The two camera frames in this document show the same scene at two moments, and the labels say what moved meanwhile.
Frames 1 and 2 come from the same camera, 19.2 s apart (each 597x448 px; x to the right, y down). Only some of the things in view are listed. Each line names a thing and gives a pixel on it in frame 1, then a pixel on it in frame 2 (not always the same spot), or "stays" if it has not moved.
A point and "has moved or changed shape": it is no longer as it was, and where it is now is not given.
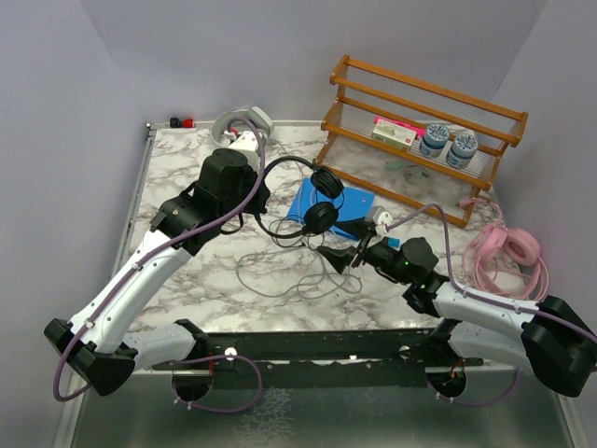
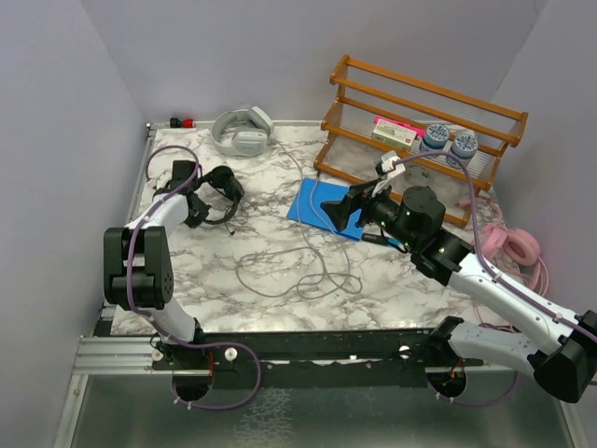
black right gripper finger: [339, 257] -> [364, 190]
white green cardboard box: [394, 134] stays
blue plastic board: [351, 205] stays
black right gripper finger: [340, 259] -> [340, 211]
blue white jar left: [434, 140] stays
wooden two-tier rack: [433, 147] stays
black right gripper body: [382, 257] -> [381, 210]
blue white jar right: [462, 150] stays
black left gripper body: [256, 204] -> [198, 214]
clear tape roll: [415, 179] stays
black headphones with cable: [321, 217] has moved or changed shape
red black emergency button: [176, 122] stays
